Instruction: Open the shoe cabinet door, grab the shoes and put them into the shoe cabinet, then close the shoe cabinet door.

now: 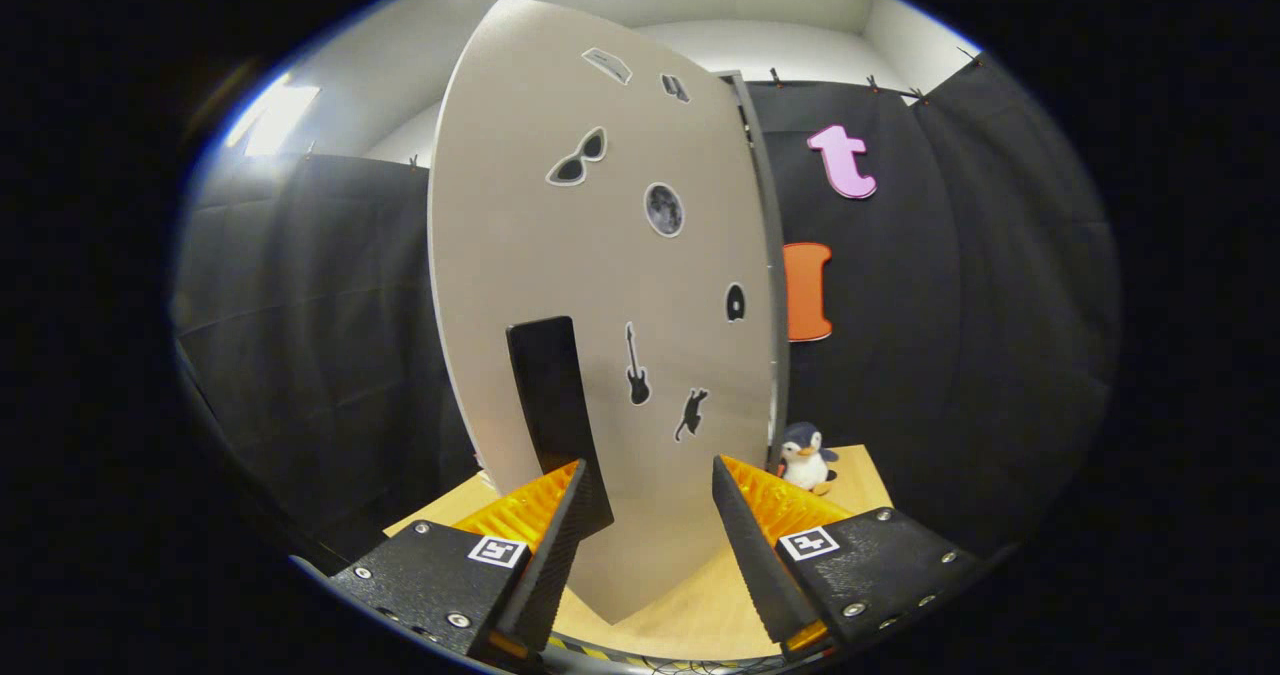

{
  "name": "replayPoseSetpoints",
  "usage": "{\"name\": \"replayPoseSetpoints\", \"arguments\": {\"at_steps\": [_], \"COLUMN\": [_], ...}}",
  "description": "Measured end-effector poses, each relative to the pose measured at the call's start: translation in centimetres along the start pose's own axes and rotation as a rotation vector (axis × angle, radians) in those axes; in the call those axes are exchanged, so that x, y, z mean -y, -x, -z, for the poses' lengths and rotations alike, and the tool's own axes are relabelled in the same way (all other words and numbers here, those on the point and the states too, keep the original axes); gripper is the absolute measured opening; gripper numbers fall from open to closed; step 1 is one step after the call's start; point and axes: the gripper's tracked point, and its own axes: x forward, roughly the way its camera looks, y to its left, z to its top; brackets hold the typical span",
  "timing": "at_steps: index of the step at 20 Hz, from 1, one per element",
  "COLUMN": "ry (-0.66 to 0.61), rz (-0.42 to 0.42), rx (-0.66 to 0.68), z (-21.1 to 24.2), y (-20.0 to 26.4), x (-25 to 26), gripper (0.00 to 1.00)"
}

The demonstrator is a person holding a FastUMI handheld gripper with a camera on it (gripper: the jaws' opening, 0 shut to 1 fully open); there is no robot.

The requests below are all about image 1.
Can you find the row of black clips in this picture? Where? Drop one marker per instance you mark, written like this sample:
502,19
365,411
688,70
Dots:
873,84

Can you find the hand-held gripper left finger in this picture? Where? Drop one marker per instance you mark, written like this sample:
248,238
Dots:
555,565

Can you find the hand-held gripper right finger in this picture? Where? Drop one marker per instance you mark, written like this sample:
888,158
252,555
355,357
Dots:
755,565

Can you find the dark grey shoe cabinet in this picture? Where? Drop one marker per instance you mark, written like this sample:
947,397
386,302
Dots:
772,255

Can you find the beige shoe cabinet door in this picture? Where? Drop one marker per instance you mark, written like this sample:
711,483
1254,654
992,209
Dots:
520,235

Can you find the small ceiling light panel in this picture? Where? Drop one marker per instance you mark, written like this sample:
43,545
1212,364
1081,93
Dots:
275,115

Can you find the black backdrop cloth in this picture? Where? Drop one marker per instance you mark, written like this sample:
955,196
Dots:
960,355

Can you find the penguin plush toy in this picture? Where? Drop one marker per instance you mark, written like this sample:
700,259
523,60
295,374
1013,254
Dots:
805,460

